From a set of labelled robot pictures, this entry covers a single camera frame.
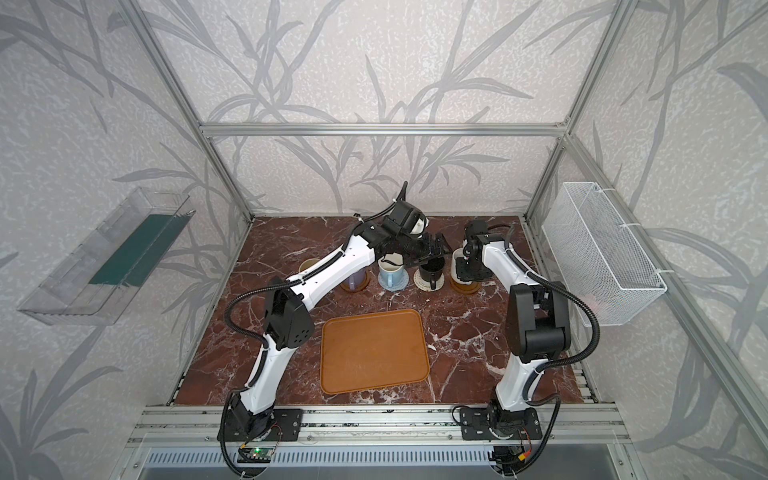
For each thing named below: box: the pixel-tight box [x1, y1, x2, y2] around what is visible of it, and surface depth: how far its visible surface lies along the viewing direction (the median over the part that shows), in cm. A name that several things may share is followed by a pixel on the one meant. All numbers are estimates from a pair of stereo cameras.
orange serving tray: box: [320, 309, 430, 394], surface depth 87 cm
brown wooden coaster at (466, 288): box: [450, 276, 481, 294], surface depth 101 cm
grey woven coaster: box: [378, 270, 409, 292], surface depth 94 cm
